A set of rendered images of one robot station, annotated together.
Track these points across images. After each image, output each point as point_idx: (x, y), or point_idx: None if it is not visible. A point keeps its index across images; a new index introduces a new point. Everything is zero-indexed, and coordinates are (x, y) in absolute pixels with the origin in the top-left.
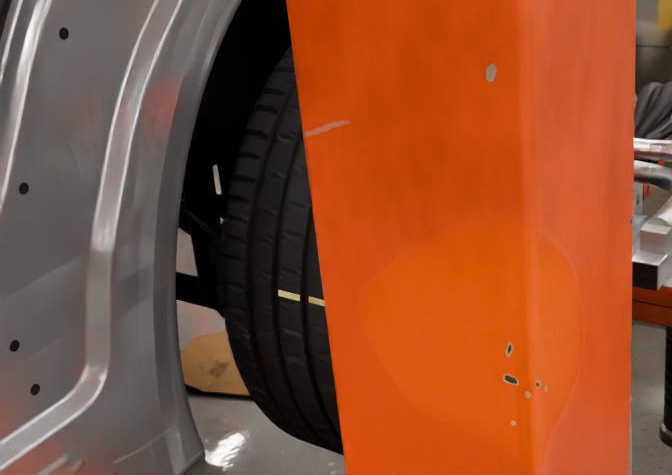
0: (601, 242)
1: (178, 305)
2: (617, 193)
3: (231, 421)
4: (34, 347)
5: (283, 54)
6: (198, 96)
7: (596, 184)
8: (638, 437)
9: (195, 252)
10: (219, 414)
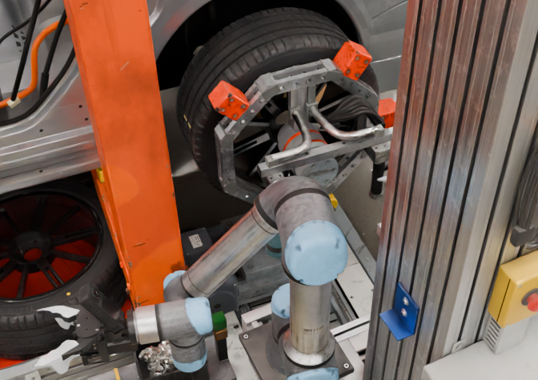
0: (146, 169)
1: None
2: (156, 159)
3: (286, 122)
4: (87, 108)
5: None
6: (161, 47)
7: (142, 157)
8: None
9: None
10: (284, 115)
